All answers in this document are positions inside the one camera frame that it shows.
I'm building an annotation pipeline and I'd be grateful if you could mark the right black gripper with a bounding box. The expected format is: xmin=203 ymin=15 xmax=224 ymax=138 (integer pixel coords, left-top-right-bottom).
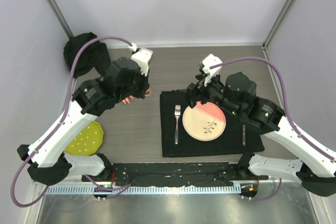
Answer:
xmin=179 ymin=70 xmax=242 ymax=116

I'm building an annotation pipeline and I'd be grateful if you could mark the nail polish bottle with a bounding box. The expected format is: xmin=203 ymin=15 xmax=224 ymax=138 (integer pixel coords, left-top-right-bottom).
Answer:
xmin=144 ymin=88 xmax=151 ymax=96

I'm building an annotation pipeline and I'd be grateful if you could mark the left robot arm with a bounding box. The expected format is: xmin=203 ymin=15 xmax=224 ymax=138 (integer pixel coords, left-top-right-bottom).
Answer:
xmin=17 ymin=56 xmax=150 ymax=186

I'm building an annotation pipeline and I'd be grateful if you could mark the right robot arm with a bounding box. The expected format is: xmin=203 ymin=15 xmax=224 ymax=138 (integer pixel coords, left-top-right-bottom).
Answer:
xmin=184 ymin=72 xmax=335 ymax=197

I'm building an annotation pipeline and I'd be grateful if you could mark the pink cream plate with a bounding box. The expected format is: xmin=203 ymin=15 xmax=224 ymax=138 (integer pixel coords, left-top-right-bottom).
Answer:
xmin=182 ymin=102 xmax=226 ymax=142

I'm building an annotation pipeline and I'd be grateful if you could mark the silver fork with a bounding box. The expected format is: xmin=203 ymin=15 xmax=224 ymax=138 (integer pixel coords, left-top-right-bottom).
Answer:
xmin=174 ymin=104 xmax=181 ymax=145

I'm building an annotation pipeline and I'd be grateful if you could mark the table knife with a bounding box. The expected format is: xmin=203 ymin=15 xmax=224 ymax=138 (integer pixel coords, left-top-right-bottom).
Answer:
xmin=242 ymin=125 xmax=246 ymax=146

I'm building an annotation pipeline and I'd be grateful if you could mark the black sleeve cloth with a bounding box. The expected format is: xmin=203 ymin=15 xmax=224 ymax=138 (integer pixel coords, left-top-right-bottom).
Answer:
xmin=63 ymin=33 xmax=111 ymax=78

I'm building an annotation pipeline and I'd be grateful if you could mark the black placemat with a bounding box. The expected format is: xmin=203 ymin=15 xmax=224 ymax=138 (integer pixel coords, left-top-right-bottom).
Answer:
xmin=160 ymin=91 xmax=265 ymax=157

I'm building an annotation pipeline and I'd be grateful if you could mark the green dotted plate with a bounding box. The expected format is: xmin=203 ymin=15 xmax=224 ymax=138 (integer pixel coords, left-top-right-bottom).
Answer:
xmin=64 ymin=121 xmax=104 ymax=156

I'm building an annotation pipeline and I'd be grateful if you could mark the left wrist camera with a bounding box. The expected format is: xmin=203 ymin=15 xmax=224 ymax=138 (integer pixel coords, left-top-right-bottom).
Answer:
xmin=128 ymin=43 xmax=153 ymax=77

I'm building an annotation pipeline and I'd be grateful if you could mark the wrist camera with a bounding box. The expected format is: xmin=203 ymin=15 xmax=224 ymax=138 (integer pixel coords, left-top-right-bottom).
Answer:
xmin=128 ymin=43 xmax=153 ymax=77
xmin=198 ymin=54 xmax=223 ymax=87

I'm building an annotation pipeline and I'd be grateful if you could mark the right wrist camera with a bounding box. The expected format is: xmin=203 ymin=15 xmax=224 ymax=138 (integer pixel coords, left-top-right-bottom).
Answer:
xmin=198 ymin=54 xmax=223 ymax=87

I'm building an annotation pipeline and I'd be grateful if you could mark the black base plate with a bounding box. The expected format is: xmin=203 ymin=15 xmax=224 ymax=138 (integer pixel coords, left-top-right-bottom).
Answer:
xmin=91 ymin=162 xmax=268 ymax=187

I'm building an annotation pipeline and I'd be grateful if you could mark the white cable duct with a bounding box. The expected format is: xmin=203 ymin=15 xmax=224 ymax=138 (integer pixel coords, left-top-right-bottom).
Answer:
xmin=45 ymin=184 xmax=241 ymax=195

